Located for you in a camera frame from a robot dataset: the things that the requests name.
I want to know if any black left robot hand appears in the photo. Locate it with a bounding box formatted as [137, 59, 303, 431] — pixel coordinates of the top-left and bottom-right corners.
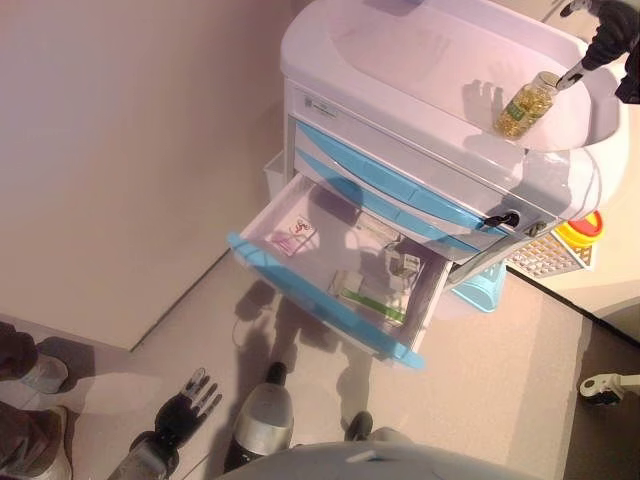
[152, 367, 224, 449]

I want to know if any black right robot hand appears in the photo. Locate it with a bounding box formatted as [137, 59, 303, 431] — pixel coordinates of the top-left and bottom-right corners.
[557, 0, 640, 106]

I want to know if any clear bottle of yellow capsules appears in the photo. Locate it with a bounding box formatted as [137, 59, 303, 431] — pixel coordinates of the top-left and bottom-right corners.
[493, 70, 561, 139]

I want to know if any white drawer with blue front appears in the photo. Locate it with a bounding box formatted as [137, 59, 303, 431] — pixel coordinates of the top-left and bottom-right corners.
[227, 172, 454, 372]

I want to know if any pink white medicine box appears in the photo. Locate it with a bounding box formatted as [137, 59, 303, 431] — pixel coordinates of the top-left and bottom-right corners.
[272, 215, 321, 257]

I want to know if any green white medicine box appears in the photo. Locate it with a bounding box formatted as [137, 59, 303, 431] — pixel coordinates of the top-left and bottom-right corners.
[327, 269, 409, 326]

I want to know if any small green labelled medicine bottle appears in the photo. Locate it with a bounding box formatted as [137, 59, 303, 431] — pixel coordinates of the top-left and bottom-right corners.
[387, 247, 422, 281]

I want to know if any white sneaker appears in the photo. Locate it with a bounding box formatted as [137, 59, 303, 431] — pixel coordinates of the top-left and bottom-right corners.
[19, 357, 70, 396]
[29, 404, 76, 480]

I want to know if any yellow sharps container red lid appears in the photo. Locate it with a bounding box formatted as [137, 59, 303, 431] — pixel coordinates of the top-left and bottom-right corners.
[554, 209, 606, 251]

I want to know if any white blue medical cart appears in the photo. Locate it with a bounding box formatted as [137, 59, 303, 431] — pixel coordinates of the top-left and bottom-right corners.
[262, 0, 629, 371]

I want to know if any white mesh basket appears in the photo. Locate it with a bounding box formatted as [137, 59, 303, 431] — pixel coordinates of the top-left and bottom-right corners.
[507, 232, 600, 280]

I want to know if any translucent cart side bin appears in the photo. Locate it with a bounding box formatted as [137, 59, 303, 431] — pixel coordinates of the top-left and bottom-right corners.
[262, 152, 292, 200]

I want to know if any blue lidded waste bin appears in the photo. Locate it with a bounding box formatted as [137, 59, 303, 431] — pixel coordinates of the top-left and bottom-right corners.
[439, 259, 507, 321]

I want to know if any white bed caster wheel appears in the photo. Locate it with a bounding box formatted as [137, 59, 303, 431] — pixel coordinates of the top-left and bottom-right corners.
[579, 375, 624, 407]

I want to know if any thin cord loop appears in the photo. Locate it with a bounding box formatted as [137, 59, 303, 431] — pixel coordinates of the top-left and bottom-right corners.
[231, 317, 252, 352]

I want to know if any white metal bed frame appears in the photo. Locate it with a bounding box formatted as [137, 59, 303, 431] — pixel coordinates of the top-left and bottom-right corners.
[579, 369, 640, 406]

